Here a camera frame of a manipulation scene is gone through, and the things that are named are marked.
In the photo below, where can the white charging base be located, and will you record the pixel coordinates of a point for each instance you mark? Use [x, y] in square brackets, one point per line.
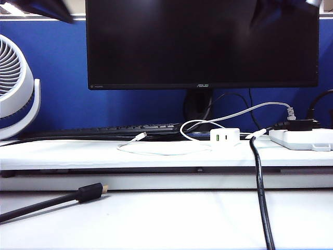
[234, 135]

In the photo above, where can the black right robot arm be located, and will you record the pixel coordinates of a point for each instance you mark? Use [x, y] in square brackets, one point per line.
[286, 7]

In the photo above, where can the black monitor stand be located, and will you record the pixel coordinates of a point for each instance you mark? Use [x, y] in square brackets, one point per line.
[197, 104]

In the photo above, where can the black Logitech keyboard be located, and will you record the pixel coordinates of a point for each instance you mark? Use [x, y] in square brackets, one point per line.
[125, 128]

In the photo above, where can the black ASUS computer monitor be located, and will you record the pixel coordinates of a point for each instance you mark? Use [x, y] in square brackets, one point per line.
[169, 47]

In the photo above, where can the blue office partition panel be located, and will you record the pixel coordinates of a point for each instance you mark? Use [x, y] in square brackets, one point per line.
[65, 78]

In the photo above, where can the white power strip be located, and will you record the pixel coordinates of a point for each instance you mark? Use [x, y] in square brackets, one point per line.
[299, 139]

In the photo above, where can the white desk fan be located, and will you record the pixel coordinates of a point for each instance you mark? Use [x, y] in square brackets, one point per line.
[27, 78]

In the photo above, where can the ceiling light panel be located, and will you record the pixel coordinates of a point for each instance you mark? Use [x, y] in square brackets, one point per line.
[10, 9]

